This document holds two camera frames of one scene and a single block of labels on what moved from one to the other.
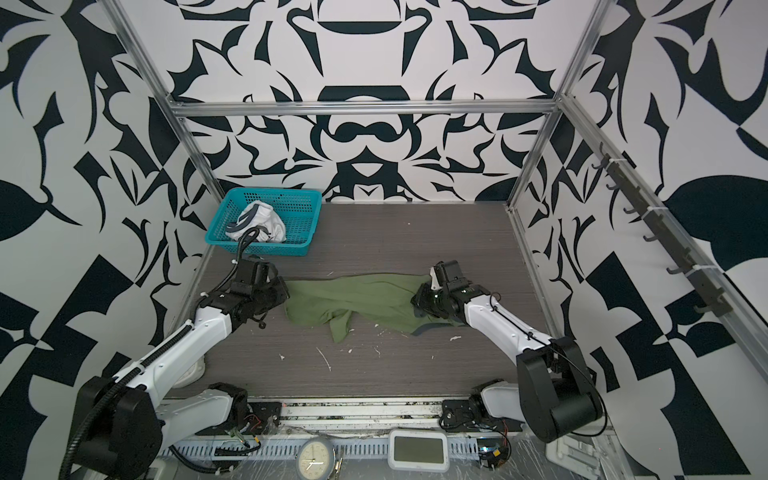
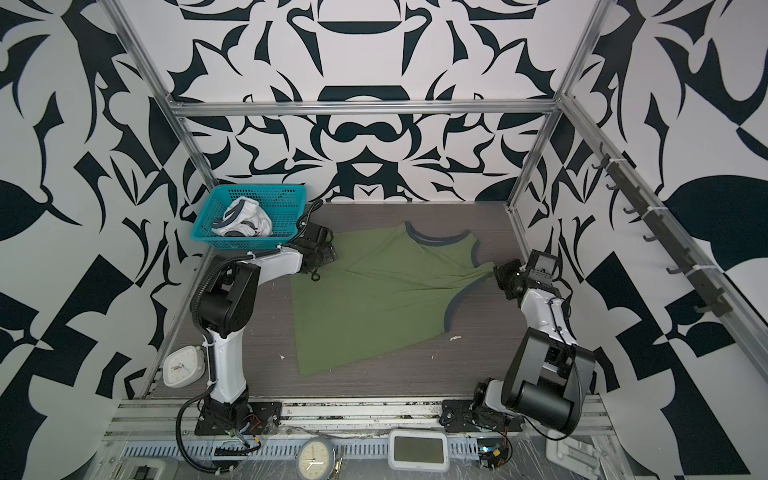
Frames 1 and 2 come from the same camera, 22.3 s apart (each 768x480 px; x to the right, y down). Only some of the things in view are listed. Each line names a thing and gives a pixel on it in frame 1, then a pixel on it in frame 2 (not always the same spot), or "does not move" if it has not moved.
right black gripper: (420, 300) → (505, 272)
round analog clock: (314, 459) does not move
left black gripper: (278, 283) → (330, 253)
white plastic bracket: (577, 454) does not move
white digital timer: (418, 450) does not move
